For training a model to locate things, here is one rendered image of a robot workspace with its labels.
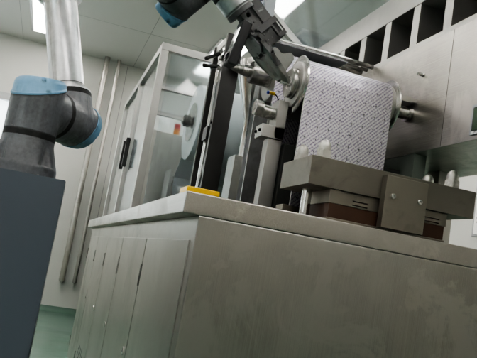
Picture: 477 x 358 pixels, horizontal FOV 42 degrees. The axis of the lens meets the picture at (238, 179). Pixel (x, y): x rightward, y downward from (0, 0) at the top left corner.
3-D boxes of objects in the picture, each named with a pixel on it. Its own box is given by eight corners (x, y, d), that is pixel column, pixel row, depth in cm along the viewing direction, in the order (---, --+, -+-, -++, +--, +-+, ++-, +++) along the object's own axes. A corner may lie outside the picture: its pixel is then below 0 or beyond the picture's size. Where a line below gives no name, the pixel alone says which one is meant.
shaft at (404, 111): (380, 118, 164) (382, 101, 164) (403, 123, 166) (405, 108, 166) (390, 115, 159) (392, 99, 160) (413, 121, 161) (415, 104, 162)
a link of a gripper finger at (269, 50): (283, 61, 147) (260, 31, 146) (279, 64, 146) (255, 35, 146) (277, 67, 151) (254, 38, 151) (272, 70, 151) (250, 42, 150)
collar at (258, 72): (245, 84, 181) (248, 64, 182) (264, 89, 182) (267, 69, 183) (252, 79, 175) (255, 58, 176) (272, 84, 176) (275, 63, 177)
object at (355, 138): (291, 175, 146) (303, 100, 149) (378, 194, 152) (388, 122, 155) (292, 175, 145) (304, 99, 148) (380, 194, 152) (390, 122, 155)
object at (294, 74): (287, 66, 157) (297, 69, 150) (294, 68, 157) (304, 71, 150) (280, 94, 158) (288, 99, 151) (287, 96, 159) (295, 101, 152)
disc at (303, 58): (279, 114, 162) (291, 59, 162) (281, 115, 162) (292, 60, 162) (300, 111, 147) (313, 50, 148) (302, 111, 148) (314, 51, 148)
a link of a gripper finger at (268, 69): (299, 73, 154) (278, 42, 152) (283, 87, 152) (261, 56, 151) (294, 76, 157) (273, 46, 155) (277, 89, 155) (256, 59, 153)
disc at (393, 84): (365, 136, 169) (376, 83, 169) (366, 136, 169) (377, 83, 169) (392, 135, 155) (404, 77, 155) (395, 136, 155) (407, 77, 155)
